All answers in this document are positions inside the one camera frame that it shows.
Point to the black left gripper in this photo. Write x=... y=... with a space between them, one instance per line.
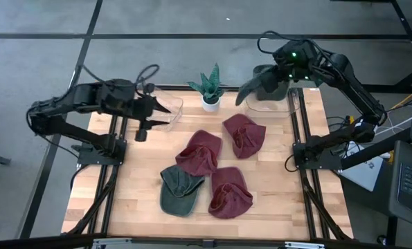
x=143 y=109

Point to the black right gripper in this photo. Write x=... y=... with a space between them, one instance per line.
x=295 y=74

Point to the dark green cap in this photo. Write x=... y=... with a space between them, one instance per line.
x=247 y=90
x=179 y=193

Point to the maroon cap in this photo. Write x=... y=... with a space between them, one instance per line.
x=247 y=135
x=198 y=155

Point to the dark red towel pile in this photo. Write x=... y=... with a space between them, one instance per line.
x=230 y=197

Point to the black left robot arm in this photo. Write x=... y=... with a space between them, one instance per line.
x=70 y=98

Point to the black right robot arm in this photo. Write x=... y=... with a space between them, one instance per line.
x=354 y=90

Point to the clear plastic bin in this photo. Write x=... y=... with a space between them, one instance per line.
x=172 y=107
x=268 y=109

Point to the white plant pot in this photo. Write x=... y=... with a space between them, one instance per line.
x=210 y=106

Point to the green snake plant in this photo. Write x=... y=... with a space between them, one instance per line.
x=210 y=86

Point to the silver laptop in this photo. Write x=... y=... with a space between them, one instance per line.
x=365 y=173

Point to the black laptop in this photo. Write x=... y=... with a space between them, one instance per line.
x=410 y=186

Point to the black aluminium rail frame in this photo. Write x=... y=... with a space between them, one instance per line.
x=291 y=114
x=114 y=128

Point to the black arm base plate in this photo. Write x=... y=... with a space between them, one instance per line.
x=316 y=162
x=95 y=157

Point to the white bracket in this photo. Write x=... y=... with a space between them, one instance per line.
x=112 y=243
x=304 y=245

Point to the black table frame beam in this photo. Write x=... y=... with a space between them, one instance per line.
x=36 y=242

